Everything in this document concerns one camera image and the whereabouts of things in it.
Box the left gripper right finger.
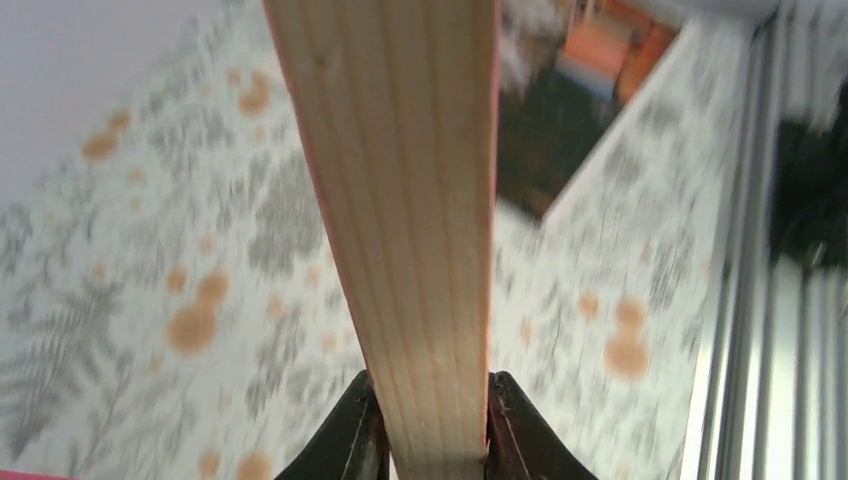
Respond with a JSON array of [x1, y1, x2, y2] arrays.
[[486, 371, 596, 480]]

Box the floral patterned table mat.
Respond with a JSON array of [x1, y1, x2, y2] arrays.
[[1, 1, 750, 479]]

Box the aluminium mounting rail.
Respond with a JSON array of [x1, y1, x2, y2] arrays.
[[680, 1, 847, 479]]

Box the pink wooden picture frame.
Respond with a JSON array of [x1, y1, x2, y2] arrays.
[[264, 1, 501, 479]]

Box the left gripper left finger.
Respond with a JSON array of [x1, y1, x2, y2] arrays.
[[276, 370, 390, 480]]

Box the cat and books photo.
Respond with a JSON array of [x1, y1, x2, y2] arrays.
[[496, 1, 684, 221]]

